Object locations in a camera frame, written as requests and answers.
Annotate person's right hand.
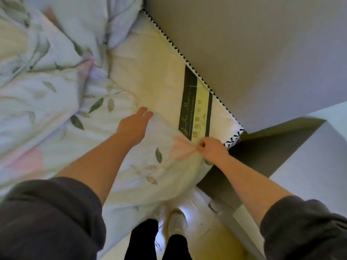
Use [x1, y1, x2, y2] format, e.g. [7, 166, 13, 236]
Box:
[196, 136, 231, 167]

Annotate person's left hand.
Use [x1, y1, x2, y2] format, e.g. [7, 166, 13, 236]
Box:
[116, 106, 154, 148]

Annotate white quilted mattress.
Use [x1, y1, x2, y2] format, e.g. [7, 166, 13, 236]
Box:
[108, 9, 244, 149]

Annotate floral leaf print bed sheet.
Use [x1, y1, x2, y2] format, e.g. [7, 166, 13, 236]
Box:
[0, 0, 215, 260]

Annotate grey headboard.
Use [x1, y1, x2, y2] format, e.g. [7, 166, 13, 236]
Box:
[142, 0, 347, 134]

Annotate person's right forearm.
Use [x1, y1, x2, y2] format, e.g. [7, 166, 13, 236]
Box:
[217, 154, 295, 226]

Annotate person's left forearm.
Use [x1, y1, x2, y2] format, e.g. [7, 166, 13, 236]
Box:
[54, 132, 136, 206]

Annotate person's white right shoe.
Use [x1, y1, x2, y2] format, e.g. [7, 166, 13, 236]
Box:
[167, 209, 188, 237]

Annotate person's white shoe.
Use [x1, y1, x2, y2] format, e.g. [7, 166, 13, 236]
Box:
[150, 205, 166, 222]
[167, 209, 188, 237]

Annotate person's white left shoe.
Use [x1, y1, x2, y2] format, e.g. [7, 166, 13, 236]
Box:
[150, 205, 166, 222]

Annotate person's black trousers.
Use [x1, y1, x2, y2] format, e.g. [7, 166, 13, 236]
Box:
[124, 218, 192, 260]

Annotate grey nightstand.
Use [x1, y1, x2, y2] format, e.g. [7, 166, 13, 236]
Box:
[196, 117, 347, 260]

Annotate dark grey right sleeve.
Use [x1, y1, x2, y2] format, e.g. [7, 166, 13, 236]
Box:
[260, 195, 347, 260]

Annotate dark grey sleeve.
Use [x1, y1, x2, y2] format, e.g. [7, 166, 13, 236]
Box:
[0, 177, 107, 260]
[260, 195, 347, 260]

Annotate dark grey left sleeve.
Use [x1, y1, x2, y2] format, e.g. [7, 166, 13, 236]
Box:
[0, 177, 107, 260]

